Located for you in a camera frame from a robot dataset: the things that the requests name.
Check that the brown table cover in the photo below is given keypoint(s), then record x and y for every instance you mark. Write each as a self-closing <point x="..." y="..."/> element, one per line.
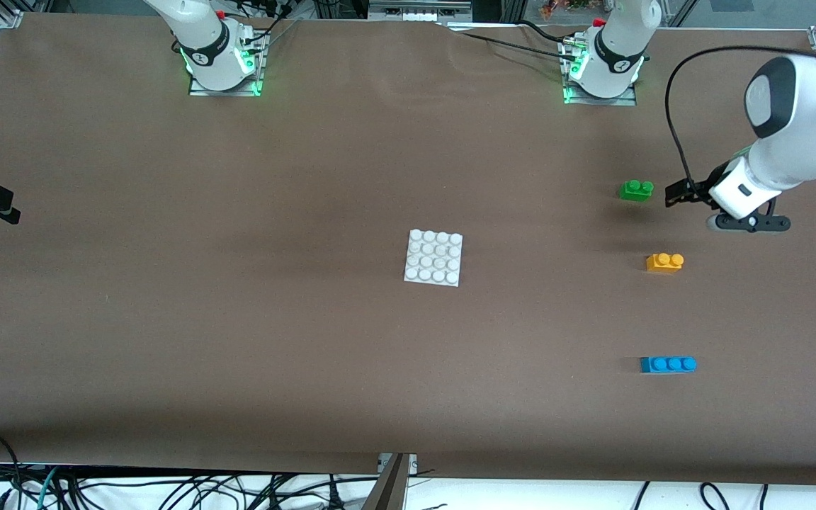
<point x="380" y="177"/>

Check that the orange red clutter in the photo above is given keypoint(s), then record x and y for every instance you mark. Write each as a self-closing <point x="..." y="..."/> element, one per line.
<point x="553" y="8"/>

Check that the silver table edge bracket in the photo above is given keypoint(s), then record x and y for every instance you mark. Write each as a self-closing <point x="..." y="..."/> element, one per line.
<point x="411" y="464"/>

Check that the white studded base plate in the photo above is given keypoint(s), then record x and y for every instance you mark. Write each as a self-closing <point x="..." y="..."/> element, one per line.
<point x="433" y="258"/>

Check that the grey metal rack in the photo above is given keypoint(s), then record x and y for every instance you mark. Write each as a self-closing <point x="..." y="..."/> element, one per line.
<point x="415" y="13"/>

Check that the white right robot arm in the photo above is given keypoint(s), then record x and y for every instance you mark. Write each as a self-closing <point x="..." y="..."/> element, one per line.
<point x="202" y="42"/>

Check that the green two-stud block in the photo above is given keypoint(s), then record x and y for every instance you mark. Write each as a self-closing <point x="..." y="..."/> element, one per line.
<point x="635" y="191"/>

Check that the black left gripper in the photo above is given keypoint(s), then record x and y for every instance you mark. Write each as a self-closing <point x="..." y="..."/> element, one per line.
<point x="707" y="183"/>

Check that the dark metal beam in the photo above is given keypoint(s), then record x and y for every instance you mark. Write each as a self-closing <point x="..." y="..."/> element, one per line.
<point x="387" y="492"/>

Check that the yellow two-stud block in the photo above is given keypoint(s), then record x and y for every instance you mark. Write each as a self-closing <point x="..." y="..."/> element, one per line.
<point x="663" y="265"/>

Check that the blue three-stud block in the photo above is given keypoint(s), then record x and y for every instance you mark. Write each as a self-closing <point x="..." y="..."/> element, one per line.
<point x="666" y="365"/>

